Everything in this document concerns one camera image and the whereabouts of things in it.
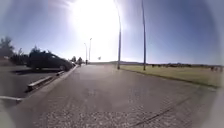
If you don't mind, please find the tall thick pole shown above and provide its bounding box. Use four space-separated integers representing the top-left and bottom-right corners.
113 0 122 70

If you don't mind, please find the dark asphalt parking lot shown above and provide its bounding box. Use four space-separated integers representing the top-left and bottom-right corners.
0 64 73 108

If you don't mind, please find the tall thin pole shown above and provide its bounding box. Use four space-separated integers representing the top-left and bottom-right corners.
140 0 148 72

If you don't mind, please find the concrete wheel stop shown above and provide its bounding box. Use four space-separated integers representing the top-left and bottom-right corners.
26 75 55 92

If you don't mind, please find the person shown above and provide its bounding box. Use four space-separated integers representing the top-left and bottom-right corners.
77 56 83 67

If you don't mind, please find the grey asphalt path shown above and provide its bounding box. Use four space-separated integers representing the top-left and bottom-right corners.
0 63 224 128

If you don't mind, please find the tall street lamp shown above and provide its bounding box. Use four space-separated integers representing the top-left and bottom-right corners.
88 37 93 63

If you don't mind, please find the short street lamp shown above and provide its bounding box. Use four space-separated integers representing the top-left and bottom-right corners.
83 42 89 65

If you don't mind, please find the group of trees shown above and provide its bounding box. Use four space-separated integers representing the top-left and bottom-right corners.
0 36 43 66

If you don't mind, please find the row of distant trees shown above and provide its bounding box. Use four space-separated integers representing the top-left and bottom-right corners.
149 62 224 69

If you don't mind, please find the dry grass field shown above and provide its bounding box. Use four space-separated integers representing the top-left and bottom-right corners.
119 64 224 89

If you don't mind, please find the dark car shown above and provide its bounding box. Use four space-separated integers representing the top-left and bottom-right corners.
26 51 75 72

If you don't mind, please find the concrete kerb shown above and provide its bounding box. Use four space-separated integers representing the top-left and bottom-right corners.
19 64 79 101

